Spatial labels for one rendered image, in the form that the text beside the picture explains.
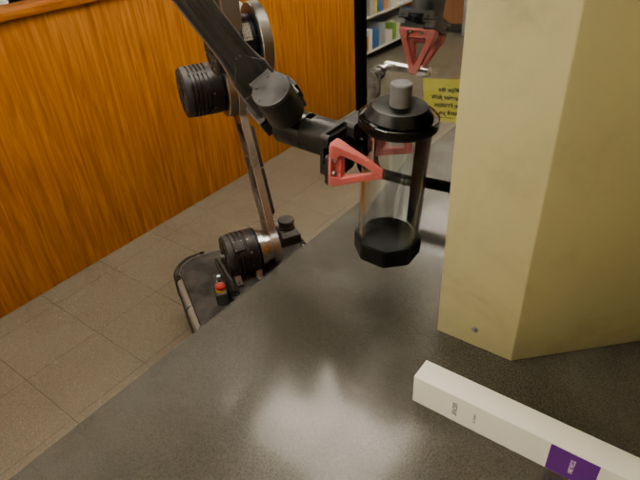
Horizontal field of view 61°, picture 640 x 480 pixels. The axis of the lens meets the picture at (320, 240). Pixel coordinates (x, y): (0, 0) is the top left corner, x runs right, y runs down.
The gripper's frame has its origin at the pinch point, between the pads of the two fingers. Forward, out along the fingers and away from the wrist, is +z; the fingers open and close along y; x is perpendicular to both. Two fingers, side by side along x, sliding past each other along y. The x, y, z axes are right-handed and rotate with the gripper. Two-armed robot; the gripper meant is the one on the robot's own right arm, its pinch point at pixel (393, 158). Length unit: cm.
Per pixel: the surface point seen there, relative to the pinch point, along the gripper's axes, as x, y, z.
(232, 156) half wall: 117, 141, -172
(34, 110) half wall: 53, 41, -179
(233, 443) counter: 22.1, -36.7, 0.1
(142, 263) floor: 129, 54, -153
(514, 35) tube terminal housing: -20.8, -5.8, 14.6
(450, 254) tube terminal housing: 7.6, -6.1, 12.3
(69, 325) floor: 128, 9, -146
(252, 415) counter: 22.2, -32.4, -0.5
